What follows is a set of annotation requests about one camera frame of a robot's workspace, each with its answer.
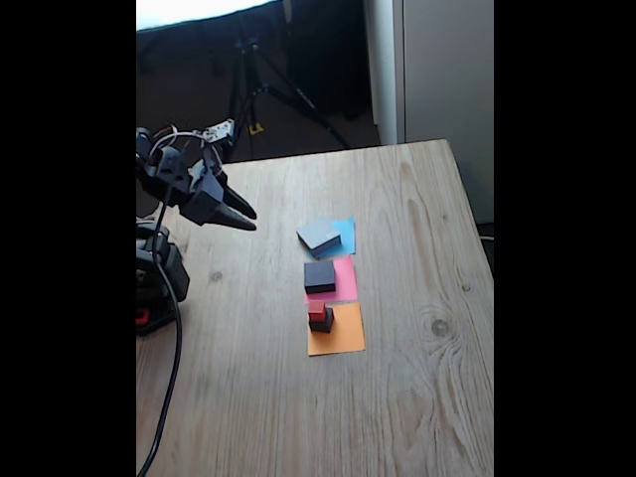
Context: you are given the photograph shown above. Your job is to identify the large black block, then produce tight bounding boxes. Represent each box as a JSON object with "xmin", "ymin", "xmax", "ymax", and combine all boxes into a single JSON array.
[{"xmin": 296, "ymin": 217, "xmax": 345, "ymax": 258}]

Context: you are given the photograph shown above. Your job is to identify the medium black block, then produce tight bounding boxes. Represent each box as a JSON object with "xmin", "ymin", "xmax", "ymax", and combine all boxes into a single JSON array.
[{"xmin": 303, "ymin": 260, "xmax": 338, "ymax": 295}]

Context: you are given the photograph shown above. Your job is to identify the small black cube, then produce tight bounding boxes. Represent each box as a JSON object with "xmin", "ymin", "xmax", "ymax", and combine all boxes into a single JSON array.
[{"xmin": 307, "ymin": 305, "xmax": 335, "ymax": 335}]

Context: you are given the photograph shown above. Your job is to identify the blue paper sheet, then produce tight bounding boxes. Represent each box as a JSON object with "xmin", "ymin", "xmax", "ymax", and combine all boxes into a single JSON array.
[{"xmin": 310, "ymin": 217, "xmax": 358, "ymax": 259}]

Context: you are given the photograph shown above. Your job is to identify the black tripod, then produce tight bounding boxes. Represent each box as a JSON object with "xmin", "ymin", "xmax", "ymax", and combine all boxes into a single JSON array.
[{"xmin": 226, "ymin": 29, "xmax": 354, "ymax": 161}]

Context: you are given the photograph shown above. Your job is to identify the pink paper sheet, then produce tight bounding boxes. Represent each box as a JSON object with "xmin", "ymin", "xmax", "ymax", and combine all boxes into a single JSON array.
[{"xmin": 303, "ymin": 255, "xmax": 359, "ymax": 306}]

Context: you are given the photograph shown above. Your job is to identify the orange paper sheet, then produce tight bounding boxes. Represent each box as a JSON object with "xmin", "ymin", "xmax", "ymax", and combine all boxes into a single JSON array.
[{"xmin": 306, "ymin": 301, "xmax": 367, "ymax": 358}]

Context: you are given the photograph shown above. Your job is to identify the bright white panel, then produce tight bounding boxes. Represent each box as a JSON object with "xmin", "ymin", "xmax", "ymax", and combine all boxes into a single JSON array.
[{"xmin": 136, "ymin": 0, "xmax": 279, "ymax": 31}]

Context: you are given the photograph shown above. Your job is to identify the white cabinet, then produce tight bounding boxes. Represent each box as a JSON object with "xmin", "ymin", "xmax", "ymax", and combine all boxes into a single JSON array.
[{"xmin": 362, "ymin": 0, "xmax": 495, "ymax": 225}]

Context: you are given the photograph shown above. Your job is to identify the bare circuit board camera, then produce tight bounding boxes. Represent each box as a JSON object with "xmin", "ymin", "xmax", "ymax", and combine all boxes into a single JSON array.
[{"xmin": 200, "ymin": 117, "xmax": 237, "ymax": 149}]

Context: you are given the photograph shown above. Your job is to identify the black camera cable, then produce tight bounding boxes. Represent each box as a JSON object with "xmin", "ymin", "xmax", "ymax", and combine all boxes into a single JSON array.
[{"xmin": 136, "ymin": 186, "xmax": 184, "ymax": 477}]

